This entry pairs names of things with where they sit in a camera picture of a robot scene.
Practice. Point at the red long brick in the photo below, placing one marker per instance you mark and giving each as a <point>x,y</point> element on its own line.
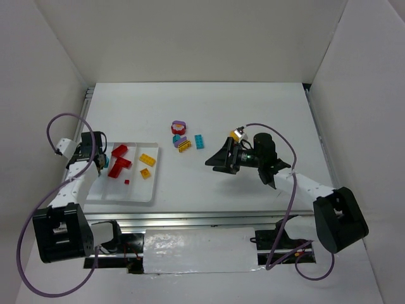
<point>115,171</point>

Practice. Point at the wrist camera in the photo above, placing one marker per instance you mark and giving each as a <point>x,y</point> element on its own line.
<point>239,134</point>
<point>66,147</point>

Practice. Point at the aluminium frame rail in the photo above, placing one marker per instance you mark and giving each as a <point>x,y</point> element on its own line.
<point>141,221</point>

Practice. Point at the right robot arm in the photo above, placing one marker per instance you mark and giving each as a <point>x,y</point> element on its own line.
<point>337,219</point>

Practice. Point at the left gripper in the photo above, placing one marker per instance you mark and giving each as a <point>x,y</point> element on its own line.
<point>100,161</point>

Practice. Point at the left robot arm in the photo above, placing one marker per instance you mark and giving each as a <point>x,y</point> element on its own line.
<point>61,229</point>

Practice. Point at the yellow small square brick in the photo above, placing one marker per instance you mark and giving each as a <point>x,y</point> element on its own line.
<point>145,173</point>

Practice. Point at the yellow striped brick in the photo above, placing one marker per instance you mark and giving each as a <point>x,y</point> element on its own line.
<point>184,146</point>

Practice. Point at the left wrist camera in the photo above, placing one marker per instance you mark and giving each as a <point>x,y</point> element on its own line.
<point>66,147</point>

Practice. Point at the white divided tray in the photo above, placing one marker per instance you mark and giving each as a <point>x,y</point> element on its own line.
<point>106,190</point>

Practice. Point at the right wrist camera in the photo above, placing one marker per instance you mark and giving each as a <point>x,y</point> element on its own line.
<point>239,134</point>

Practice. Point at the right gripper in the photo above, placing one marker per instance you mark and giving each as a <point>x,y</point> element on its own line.
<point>231,158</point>

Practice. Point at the teal purple brick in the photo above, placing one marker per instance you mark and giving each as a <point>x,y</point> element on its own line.
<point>178,140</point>

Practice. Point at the purple red flower brick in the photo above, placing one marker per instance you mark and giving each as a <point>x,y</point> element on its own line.
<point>178,127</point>

